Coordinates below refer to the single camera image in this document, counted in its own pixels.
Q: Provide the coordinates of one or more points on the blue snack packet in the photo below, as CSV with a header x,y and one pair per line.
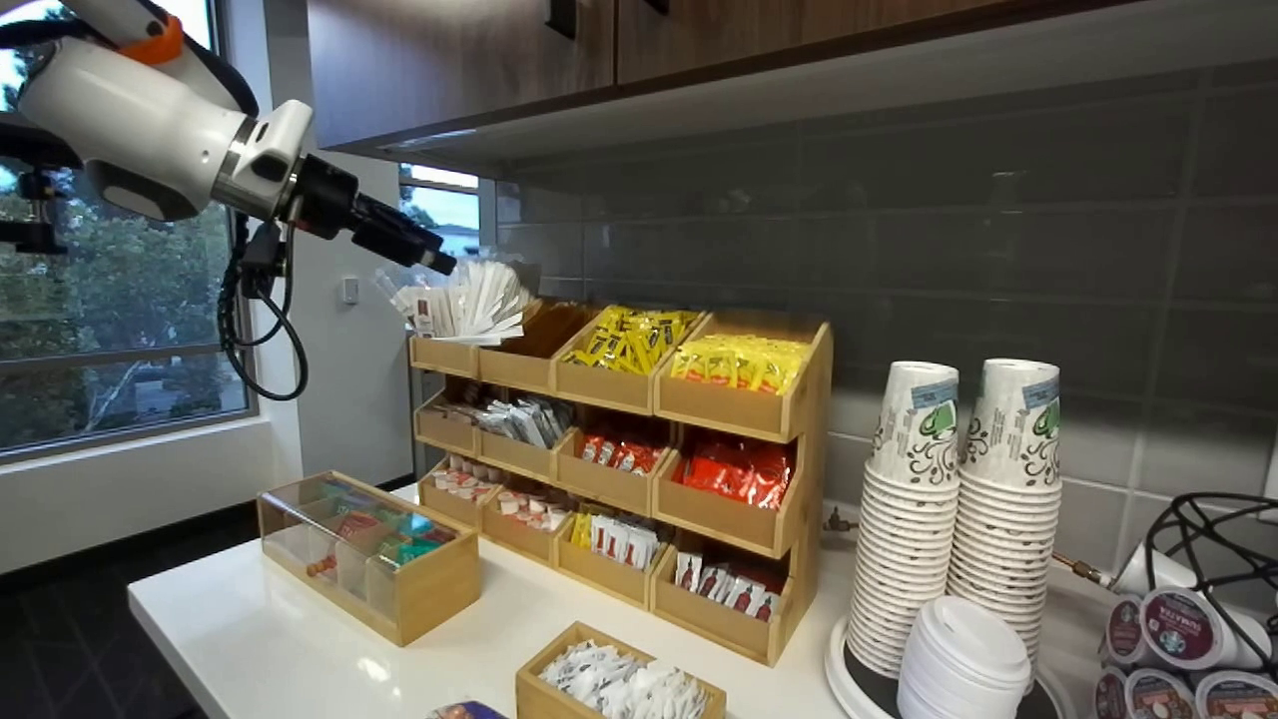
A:
x,y
466,711

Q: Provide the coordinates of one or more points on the black round cup tray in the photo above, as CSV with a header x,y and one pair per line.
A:
x,y
852,684

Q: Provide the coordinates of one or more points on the white sugar packets pile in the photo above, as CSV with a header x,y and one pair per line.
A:
x,y
621,680

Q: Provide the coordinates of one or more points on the bunch of white wrapped straws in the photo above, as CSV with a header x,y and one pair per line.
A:
x,y
472,306

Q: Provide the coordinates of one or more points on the large glass window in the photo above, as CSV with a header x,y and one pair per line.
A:
x,y
121,343

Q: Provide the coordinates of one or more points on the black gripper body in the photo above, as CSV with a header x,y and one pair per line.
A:
x,y
342,203

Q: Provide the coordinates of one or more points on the white wall outlet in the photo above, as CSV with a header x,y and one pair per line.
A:
x,y
347,287

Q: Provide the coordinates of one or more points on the wooden tea box clear lid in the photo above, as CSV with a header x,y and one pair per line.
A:
x,y
399,584

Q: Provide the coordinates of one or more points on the red ketchup packets pile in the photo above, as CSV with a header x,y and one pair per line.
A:
x,y
733,472

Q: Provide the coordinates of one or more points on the stack of printed paper cups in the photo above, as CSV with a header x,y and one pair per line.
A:
x,y
1003,504
904,532

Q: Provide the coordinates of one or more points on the small wooden box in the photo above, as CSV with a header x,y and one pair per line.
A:
x,y
533,700

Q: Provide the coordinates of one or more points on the coffee pod dark lid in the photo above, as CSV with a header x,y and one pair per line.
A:
x,y
1159,700
1179,628
1111,697
1125,628
1240,700

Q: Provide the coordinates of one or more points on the yellow condiment packets pile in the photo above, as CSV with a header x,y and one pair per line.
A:
x,y
741,360
631,342

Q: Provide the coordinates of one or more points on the tiered wooden organizer shelf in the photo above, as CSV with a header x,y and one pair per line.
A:
x,y
724,403

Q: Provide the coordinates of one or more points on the silver packets pile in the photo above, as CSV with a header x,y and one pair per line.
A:
x,y
519,426

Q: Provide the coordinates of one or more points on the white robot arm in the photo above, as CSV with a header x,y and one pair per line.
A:
x,y
121,122

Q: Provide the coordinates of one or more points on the wooden upper cabinet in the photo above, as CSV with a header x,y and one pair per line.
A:
x,y
801,33

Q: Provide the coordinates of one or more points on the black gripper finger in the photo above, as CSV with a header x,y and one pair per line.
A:
x,y
419,237
423,257

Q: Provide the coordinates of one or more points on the stack of white cup lids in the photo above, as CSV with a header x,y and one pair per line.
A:
x,y
958,659

